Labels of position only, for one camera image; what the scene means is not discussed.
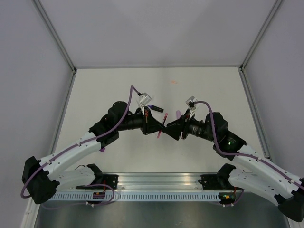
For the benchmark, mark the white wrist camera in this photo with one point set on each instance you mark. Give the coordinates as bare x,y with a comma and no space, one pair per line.
191,105
143,101

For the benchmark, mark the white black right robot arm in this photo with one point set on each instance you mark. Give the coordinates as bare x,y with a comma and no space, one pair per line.
247,169

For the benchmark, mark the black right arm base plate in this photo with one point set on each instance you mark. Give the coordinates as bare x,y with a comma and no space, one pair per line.
209,182

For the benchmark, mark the aluminium frame post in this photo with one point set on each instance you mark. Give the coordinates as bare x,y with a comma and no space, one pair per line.
52,31
272,13

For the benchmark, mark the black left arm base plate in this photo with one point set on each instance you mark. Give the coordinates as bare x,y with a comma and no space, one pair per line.
101,183

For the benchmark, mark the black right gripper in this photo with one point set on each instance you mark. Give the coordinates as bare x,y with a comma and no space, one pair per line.
174,130

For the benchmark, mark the black purple highlighter pen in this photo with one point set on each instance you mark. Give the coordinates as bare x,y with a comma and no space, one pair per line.
155,108

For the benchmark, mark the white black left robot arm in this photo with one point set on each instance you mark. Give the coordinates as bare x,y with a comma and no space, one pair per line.
42,178

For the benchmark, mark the white slotted cable duct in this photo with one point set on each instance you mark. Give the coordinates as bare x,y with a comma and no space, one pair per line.
136,196

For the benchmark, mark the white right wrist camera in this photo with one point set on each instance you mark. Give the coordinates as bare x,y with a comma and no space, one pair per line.
191,105

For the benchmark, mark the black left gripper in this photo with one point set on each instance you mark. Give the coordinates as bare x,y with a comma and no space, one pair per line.
149,124

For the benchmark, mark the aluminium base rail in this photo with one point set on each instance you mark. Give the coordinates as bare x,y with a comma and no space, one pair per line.
169,181

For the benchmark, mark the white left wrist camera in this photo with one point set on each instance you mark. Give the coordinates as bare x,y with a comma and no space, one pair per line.
143,101

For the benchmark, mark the aluminium frame post right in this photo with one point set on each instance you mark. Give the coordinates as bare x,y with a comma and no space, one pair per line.
272,13

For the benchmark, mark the red transparent pen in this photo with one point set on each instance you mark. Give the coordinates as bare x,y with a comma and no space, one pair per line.
163,122

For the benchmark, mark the aluminium frame post left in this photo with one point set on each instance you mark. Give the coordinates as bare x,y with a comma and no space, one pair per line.
52,31

